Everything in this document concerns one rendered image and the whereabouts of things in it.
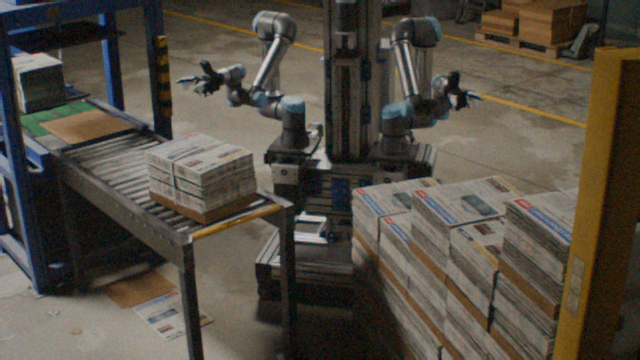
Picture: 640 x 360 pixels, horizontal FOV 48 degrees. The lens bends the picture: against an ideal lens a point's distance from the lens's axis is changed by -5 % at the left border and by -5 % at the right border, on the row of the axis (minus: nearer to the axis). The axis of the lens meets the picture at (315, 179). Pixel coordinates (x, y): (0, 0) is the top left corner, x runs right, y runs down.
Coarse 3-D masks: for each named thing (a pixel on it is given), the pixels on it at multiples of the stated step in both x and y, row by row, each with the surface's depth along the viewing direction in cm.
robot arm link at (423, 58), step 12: (420, 24) 339; (432, 24) 340; (420, 36) 340; (432, 36) 341; (420, 48) 344; (432, 48) 344; (420, 60) 347; (432, 60) 349; (420, 72) 349; (420, 84) 352; (420, 120) 356; (432, 120) 358
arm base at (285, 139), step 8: (288, 128) 368; (296, 128) 368; (304, 128) 371; (280, 136) 374; (288, 136) 369; (296, 136) 369; (304, 136) 371; (280, 144) 374; (288, 144) 370; (296, 144) 369; (304, 144) 371
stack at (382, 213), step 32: (352, 192) 324; (384, 192) 319; (384, 224) 294; (352, 256) 335; (384, 256) 299; (416, 256) 269; (384, 288) 302; (416, 288) 272; (416, 320) 275; (448, 320) 250; (384, 352) 313; (416, 352) 280; (480, 352) 230
